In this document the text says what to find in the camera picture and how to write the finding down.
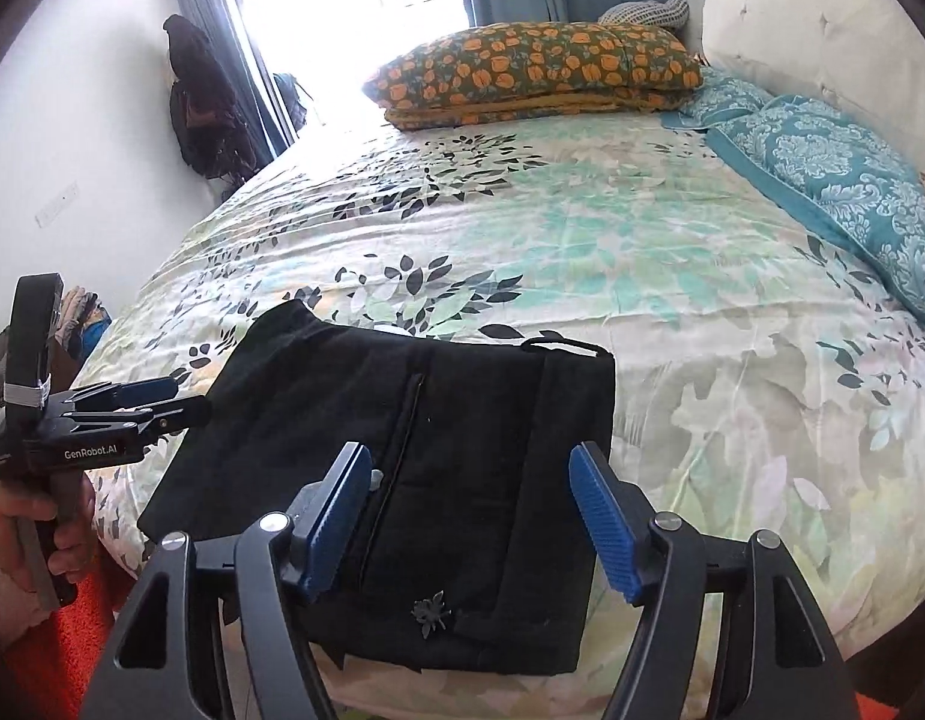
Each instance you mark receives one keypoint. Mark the cream tufted headboard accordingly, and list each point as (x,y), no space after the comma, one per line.
(807,37)

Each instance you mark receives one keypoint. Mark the grey patterned cushion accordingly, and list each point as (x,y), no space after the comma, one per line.
(646,13)

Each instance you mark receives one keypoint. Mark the teal damask pillow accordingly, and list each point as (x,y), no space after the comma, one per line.
(721,97)
(845,180)

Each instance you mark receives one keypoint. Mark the floral bed sheet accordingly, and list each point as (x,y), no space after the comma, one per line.
(582,240)

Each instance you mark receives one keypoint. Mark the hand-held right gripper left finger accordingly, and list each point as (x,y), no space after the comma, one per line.
(335,525)

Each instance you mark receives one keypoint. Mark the small grey flower ornament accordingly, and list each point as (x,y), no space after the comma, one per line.
(432,613)

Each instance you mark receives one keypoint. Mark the colourful clothes pile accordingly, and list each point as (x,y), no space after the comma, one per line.
(83,315)

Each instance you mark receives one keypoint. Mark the orange floral pillow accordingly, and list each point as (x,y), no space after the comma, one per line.
(537,60)

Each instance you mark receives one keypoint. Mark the bright window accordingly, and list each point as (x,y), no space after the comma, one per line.
(357,22)

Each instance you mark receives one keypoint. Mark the blue hanging bag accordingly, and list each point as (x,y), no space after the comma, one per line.
(291,105)

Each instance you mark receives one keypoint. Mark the person's left hand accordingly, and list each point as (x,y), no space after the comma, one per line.
(76,532)

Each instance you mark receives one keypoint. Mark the yellow-edged floral pillow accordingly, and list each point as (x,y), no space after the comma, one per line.
(507,111)

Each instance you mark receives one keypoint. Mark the red shaggy rug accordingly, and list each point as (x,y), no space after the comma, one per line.
(64,660)

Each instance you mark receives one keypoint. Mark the white wall switch plate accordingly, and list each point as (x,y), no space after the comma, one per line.
(57,204)

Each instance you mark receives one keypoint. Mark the black pants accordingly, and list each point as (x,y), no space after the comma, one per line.
(470,427)

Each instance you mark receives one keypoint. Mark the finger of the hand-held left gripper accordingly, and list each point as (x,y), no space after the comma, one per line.
(169,416)
(147,390)

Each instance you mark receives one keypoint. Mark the dark hanging clothes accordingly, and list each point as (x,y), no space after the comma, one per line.
(207,112)

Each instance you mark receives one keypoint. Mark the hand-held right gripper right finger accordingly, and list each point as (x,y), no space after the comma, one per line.
(605,525)

